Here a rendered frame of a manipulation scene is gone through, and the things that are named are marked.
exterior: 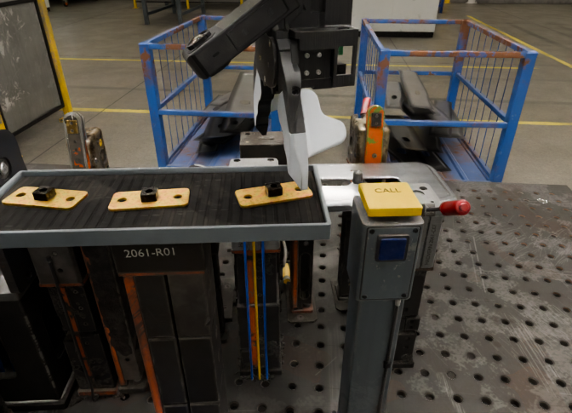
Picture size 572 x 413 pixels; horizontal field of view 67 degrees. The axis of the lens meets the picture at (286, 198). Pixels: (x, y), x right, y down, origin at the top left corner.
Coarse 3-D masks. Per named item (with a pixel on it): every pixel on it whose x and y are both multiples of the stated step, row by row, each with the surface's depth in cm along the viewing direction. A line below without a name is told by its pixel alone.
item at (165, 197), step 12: (120, 192) 49; (132, 192) 49; (144, 192) 47; (156, 192) 47; (168, 192) 49; (180, 192) 49; (120, 204) 47; (132, 204) 47; (144, 204) 47; (156, 204) 47; (168, 204) 47; (180, 204) 47
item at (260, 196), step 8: (272, 184) 49; (280, 184) 49; (288, 184) 51; (296, 184) 51; (240, 192) 49; (248, 192) 49; (256, 192) 49; (264, 192) 49; (272, 192) 48; (280, 192) 48; (288, 192) 49; (296, 192) 49; (304, 192) 49; (240, 200) 48; (248, 200) 48; (256, 200) 48; (264, 200) 48; (272, 200) 48; (280, 200) 48; (288, 200) 48
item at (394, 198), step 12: (360, 192) 51; (372, 192) 50; (384, 192) 50; (396, 192) 50; (408, 192) 50; (372, 204) 47; (384, 204) 47; (396, 204) 47; (408, 204) 47; (420, 204) 48; (372, 216) 47
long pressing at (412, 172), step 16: (320, 176) 88; (336, 176) 88; (368, 176) 88; (384, 176) 88; (400, 176) 88; (416, 176) 88; (432, 176) 88; (336, 192) 82; (352, 192) 82; (448, 192) 82; (336, 208) 78
